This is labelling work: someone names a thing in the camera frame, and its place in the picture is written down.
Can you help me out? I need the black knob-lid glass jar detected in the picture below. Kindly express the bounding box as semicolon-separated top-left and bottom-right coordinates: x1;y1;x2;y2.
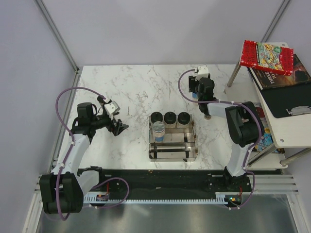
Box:
150;112;163;124

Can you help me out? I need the clear three-slot organizer tray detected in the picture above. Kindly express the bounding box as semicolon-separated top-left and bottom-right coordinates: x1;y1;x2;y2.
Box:
148;114;197;162

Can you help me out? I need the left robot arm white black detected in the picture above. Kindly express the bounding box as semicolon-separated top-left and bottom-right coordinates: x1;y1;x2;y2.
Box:
39;100;128;216

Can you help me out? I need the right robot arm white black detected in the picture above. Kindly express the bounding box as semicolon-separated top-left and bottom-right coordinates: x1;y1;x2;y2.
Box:
189;76;264;191

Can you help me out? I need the dark hardcover book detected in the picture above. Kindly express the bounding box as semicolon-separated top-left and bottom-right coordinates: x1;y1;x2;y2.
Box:
248;54;311;90

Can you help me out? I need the red children's book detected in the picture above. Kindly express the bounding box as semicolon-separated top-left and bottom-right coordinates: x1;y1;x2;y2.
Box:
240;40;294;76

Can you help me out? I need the black clipboard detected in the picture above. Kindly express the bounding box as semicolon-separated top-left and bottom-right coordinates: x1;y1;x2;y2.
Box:
260;83;311;118

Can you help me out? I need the white side table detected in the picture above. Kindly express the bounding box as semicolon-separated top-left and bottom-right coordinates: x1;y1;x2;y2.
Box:
225;57;311;167

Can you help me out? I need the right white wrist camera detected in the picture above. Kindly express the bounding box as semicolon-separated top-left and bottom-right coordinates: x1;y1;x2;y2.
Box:
194;65;210;81

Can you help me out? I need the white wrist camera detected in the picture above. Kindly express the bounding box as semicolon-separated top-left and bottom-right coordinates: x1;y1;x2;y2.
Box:
194;65;210;81
104;99;121;116

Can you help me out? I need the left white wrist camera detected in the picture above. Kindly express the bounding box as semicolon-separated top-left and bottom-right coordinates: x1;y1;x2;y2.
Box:
104;99;121;116

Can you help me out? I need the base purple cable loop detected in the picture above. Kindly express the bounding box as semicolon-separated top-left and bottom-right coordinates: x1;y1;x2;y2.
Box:
89;177;130;210

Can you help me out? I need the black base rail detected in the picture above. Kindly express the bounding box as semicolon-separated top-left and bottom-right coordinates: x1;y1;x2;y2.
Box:
90;166;252;200

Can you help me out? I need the white slotted cable duct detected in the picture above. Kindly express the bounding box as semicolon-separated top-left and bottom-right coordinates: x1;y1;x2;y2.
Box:
84;192;241;206

